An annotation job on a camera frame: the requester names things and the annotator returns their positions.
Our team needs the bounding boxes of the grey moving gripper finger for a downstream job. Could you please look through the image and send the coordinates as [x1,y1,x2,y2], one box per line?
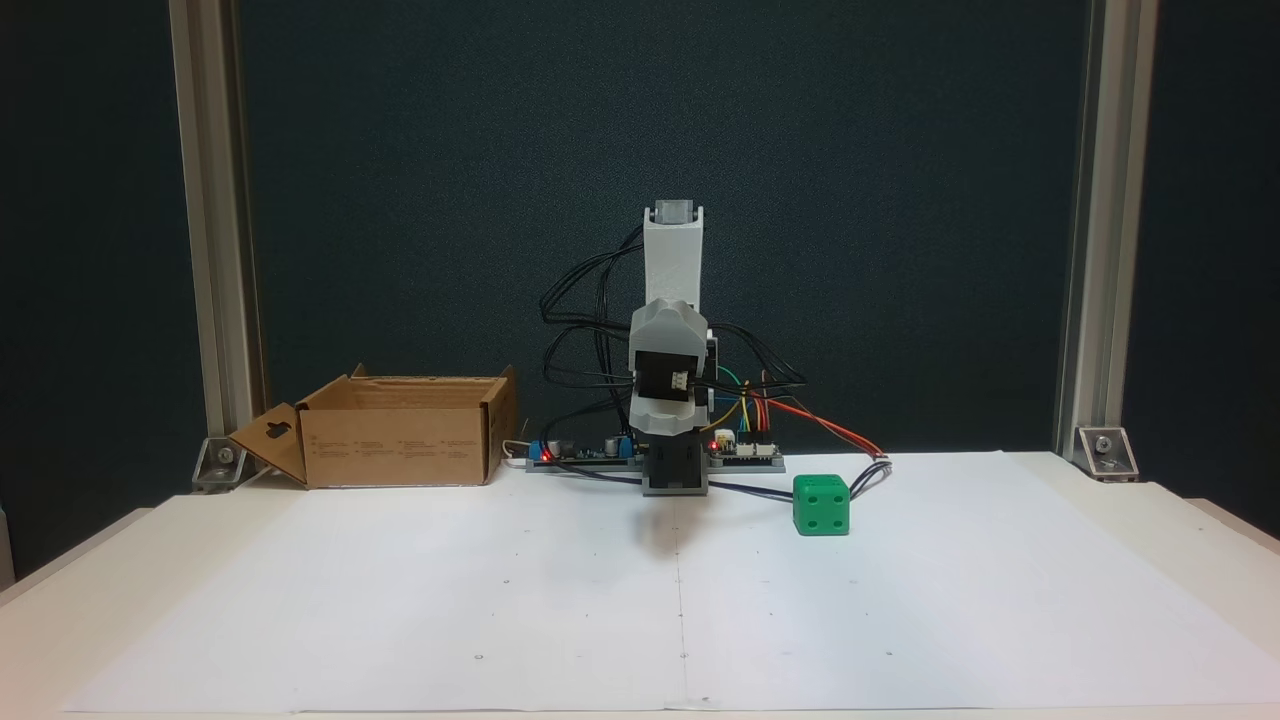
[632,408,702,441]

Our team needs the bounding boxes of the green dice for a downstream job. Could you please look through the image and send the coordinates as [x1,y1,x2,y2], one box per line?
[793,474,851,537]

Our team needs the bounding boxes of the circuit board with white connector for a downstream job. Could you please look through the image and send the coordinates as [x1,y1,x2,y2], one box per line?
[708,428,786,473]

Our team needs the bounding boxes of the blue circuit board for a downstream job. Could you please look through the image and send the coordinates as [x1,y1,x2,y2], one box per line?
[527,432,641,472]

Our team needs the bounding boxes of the brown cardboard box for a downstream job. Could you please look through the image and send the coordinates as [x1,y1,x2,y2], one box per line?
[229,365,519,490]

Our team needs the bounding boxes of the green jumper wire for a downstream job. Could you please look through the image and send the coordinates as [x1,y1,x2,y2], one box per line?
[712,367,751,433]

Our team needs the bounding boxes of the yellow jumper wire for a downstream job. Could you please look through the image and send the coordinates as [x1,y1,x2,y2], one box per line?
[700,383,753,436]

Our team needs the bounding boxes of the long dark table cable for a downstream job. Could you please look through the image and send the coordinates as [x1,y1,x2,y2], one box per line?
[540,455,893,507]

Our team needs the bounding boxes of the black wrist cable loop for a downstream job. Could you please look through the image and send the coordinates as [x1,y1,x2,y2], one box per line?
[708,322,809,393]

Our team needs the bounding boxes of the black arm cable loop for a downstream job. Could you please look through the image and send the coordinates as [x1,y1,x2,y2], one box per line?
[540,225,646,401]

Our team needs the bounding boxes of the metal corner bracket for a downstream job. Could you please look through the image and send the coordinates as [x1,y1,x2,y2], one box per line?
[192,436,251,493]
[1075,426,1141,483]

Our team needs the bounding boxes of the aluminium frame post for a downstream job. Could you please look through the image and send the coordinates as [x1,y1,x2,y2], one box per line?
[168,0,269,446]
[1052,0,1161,456]

